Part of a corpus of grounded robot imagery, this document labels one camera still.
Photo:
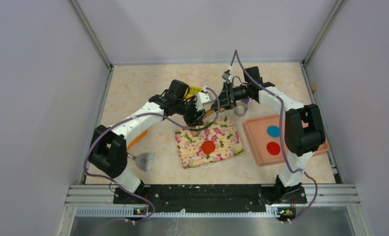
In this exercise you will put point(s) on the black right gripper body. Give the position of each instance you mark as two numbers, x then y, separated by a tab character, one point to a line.
230	96

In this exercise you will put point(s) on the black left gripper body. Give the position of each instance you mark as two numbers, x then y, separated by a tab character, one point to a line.
193	116

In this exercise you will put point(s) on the red dough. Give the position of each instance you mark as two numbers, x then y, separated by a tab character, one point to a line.
208	147

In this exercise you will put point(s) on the floral cutting board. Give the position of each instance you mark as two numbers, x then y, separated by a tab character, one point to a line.
219	142

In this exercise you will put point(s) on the wooden dough roller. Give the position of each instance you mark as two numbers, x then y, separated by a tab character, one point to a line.
208	114

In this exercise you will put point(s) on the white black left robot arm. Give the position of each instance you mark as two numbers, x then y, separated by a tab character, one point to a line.
108	151

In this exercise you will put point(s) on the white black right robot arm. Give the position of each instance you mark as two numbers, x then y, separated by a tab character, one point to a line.
300	126

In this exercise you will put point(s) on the blue dough disc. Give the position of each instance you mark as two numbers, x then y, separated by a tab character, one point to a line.
273	131

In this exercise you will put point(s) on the metal dough scraper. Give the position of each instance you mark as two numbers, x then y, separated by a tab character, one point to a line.
143	161

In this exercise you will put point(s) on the red dough disc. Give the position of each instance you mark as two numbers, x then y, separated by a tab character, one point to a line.
273	148

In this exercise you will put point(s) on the colourful toy brick block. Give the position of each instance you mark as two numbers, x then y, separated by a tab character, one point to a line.
193	91

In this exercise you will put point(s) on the orange plastic knife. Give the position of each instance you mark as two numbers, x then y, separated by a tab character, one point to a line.
137	138

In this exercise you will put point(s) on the small wooden piece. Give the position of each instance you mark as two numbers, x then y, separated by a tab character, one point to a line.
313	87

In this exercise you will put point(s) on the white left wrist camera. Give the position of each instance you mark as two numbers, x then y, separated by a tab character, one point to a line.
201	99

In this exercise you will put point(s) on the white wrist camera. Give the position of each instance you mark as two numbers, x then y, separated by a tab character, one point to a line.
227	75
201	99

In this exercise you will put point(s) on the metal ring cutter purple handle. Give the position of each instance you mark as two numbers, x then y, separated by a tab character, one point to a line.
241	108

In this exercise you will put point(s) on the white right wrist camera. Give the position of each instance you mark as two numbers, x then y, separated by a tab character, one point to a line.
227	75

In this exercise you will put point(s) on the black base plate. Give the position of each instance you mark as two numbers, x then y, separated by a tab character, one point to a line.
217	198

